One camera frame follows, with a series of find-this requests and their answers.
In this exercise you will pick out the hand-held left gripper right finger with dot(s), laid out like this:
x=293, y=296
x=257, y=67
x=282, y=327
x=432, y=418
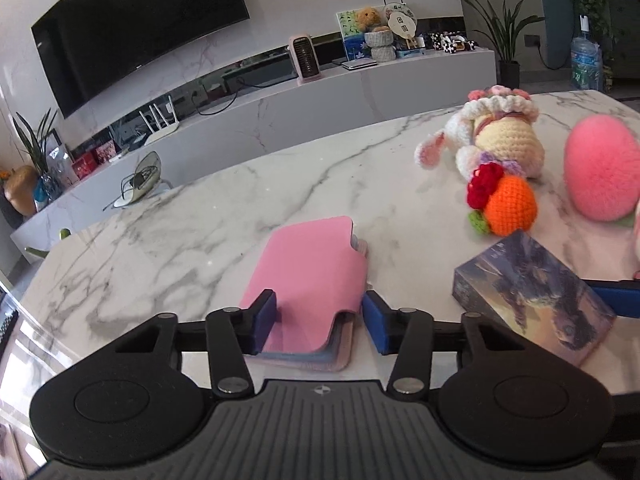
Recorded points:
x=376, y=322

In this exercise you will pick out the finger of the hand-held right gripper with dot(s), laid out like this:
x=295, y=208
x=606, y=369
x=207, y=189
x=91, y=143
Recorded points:
x=619, y=300

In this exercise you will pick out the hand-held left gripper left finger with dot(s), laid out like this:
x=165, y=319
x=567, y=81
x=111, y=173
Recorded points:
x=266, y=317

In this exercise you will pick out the pink felt pouch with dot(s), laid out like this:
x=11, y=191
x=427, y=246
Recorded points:
x=305, y=270

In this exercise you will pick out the dark printed card box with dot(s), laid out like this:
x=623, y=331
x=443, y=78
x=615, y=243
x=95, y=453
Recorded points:
x=530, y=295

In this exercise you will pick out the crochet bunny doll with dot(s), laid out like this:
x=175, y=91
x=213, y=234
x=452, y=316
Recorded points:
x=505, y=137

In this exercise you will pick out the pink fluffy peach plush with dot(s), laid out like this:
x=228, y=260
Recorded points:
x=600, y=165

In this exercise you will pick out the orange crochet fruit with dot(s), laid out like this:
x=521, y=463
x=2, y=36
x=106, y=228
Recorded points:
x=510, y=205

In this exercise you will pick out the small desk fan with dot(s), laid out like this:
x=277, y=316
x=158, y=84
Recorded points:
x=145, y=170

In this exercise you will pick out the white marble media console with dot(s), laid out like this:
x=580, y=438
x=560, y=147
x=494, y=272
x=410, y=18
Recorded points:
x=300, y=115

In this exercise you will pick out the white router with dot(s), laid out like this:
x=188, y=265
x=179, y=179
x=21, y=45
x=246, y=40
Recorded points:
x=162, y=132

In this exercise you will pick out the red gift box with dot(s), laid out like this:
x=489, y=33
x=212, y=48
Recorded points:
x=84, y=165

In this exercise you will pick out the blue water bottle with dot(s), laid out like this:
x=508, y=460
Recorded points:
x=586, y=62

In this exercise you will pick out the potted long-leaf plant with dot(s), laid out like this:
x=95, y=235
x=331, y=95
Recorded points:
x=510, y=74

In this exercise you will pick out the leafy plant in glass vase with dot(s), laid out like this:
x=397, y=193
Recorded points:
x=46, y=187

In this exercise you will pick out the grey laptop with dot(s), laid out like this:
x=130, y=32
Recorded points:
x=360, y=64

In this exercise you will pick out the pink space heater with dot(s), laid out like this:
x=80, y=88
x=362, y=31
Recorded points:
x=305, y=57

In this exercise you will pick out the dark grey cabinet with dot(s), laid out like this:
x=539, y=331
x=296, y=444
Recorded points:
x=625, y=35

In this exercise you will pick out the blue tray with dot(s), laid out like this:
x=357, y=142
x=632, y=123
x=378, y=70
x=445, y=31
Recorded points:
x=410, y=53

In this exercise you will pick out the orange round vase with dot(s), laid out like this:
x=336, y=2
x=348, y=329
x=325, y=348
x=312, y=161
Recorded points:
x=19, y=192

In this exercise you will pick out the blue green painting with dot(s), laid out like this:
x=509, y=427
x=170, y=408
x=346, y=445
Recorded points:
x=349, y=35

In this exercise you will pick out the black white checkered toys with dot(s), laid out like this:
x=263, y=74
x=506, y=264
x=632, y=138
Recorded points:
x=452, y=42

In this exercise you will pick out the round paper fan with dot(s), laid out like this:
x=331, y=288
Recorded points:
x=400, y=20

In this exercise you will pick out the brown teddy bear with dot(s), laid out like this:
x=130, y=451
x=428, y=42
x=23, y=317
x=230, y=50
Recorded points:
x=370, y=17

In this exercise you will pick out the black curved television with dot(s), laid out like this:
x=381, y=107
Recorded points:
x=135, y=25

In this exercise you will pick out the wall socket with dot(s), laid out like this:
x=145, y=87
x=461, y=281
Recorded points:
x=531, y=40

